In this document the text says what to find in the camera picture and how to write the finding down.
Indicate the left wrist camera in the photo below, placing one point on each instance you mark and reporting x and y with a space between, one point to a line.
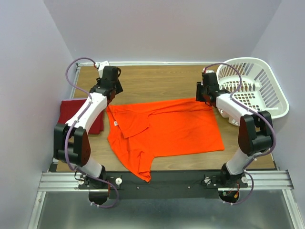
100 65

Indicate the white plastic laundry basket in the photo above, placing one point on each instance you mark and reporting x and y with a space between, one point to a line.
260 89

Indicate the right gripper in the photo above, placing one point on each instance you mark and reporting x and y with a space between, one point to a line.
198 87

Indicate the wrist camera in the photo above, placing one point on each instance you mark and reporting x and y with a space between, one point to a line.
206 70
100 65

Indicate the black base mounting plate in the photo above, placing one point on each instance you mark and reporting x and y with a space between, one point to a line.
166 184

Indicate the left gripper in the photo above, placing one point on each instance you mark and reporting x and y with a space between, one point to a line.
118 87

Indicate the folded dark red t-shirt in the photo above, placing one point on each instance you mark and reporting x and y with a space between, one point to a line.
69 108

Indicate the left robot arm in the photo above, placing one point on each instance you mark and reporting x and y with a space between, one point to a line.
71 142

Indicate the orange t-shirt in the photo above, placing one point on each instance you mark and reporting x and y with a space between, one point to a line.
141 132

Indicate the aluminium frame rail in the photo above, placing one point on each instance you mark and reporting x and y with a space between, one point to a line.
263 180

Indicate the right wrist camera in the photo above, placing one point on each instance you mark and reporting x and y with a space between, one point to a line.
206 70

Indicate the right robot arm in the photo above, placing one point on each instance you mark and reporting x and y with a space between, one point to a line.
256 134

